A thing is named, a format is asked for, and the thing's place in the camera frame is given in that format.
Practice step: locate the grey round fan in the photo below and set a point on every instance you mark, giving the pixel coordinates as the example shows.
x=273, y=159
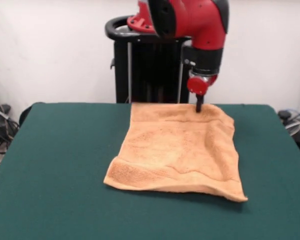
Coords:
x=293, y=125

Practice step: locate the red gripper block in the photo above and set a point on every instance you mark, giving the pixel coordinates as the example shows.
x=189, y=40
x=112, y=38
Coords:
x=197, y=86

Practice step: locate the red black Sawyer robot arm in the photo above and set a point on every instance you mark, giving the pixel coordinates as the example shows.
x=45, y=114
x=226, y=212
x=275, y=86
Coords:
x=197, y=25

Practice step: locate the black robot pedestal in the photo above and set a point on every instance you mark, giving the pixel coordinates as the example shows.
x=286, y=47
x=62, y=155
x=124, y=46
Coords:
x=145, y=75

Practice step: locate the tan terry towel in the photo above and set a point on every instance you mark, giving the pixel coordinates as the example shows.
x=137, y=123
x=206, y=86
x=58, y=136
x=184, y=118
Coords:
x=175, y=150

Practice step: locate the dark green table cloth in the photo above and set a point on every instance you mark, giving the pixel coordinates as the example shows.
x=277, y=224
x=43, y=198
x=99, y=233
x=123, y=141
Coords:
x=52, y=162

